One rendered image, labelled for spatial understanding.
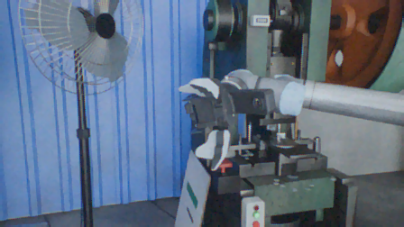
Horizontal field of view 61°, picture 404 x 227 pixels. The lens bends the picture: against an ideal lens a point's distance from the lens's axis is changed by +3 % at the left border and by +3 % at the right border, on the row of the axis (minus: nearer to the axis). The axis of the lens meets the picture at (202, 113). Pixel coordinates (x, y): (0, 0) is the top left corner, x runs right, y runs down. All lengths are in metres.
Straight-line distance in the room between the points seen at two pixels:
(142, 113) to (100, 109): 0.31
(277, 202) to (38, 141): 1.77
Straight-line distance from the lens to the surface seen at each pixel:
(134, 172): 2.72
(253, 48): 1.43
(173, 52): 2.57
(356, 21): 1.76
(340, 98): 0.89
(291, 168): 1.56
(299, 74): 1.57
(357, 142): 3.58
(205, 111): 0.62
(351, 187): 1.61
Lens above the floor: 1.19
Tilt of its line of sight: 10 degrees down
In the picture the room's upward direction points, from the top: straight up
